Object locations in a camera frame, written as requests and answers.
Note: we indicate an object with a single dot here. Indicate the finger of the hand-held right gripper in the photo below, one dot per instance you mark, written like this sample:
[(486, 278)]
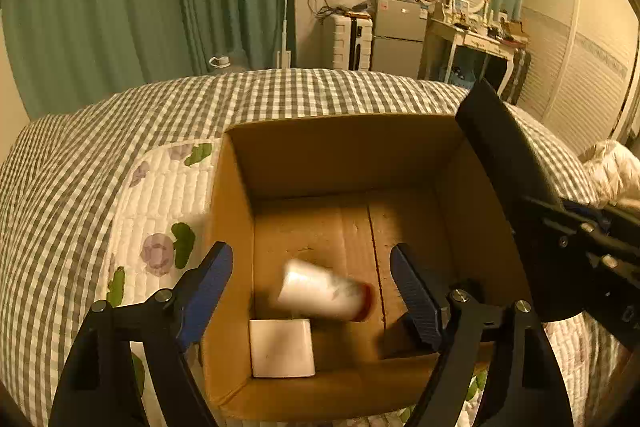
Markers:
[(510, 167)]

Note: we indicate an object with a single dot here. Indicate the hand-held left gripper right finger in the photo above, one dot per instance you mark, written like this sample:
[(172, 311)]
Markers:
[(410, 287)]

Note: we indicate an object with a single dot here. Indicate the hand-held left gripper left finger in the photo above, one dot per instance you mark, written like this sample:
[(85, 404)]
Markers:
[(212, 287)]

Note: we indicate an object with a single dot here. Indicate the white bottle with red cap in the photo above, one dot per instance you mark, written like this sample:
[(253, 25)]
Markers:
[(320, 289)]

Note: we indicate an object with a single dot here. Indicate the brown cardboard box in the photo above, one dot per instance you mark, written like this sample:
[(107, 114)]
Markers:
[(345, 207)]

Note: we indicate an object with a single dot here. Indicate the white floral quilted blanket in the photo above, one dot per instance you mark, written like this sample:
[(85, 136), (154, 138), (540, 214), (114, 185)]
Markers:
[(150, 227)]

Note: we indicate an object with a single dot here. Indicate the small white box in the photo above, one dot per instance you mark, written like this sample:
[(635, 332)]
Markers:
[(281, 348)]

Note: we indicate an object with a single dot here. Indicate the white crumpled duvet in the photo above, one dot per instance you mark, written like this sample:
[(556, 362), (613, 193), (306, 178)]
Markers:
[(612, 172)]

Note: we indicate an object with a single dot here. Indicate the white dressing table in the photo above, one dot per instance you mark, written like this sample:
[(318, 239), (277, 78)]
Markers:
[(472, 44)]

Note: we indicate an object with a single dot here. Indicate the white louvred wardrobe door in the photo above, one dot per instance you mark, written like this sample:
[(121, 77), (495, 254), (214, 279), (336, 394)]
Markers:
[(575, 52)]

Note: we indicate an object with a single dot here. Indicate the checkered bed with floral quilt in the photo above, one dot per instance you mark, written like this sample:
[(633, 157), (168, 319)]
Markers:
[(80, 187)]

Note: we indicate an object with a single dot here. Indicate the silver two-door fridge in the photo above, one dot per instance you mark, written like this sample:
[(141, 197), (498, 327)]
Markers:
[(397, 34)]

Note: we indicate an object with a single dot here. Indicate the white hard-shell suitcase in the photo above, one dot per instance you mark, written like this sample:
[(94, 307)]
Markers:
[(347, 42)]

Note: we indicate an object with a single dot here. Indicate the white mop pole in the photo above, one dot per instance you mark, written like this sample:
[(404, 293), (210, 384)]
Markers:
[(284, 22)]

